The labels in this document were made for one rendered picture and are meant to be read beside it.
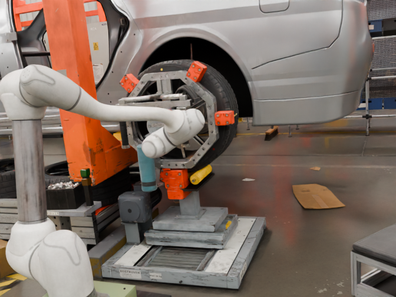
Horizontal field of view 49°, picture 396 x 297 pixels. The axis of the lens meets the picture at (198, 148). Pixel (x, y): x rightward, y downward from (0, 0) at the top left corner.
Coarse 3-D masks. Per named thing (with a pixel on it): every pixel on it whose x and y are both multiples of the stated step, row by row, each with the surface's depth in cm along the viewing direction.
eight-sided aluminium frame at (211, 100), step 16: (144, 80) 240; (192, 80) 231; (128, 96) 245; (208, 96) 230; (208, 112) 232; (128, 128) 250; (208, 144) 236; (160, 160) 251; (176, 160) 249; (192, 160) 241
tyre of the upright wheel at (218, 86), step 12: (180, 60) 246; (192, 60) 257; (144, 72) 248; (156, 72) 246; (216, 72) 251; (204, 84) 238; (216, 84) 237; (228, 84) 253; (216, 96) 237; (228, 96) 244; (228, 108) 238; (228, 132) 241; (216, 144) 244; (228, 144) 257; (204, 156) 248; (216, 156) 246; (192, 168) 252
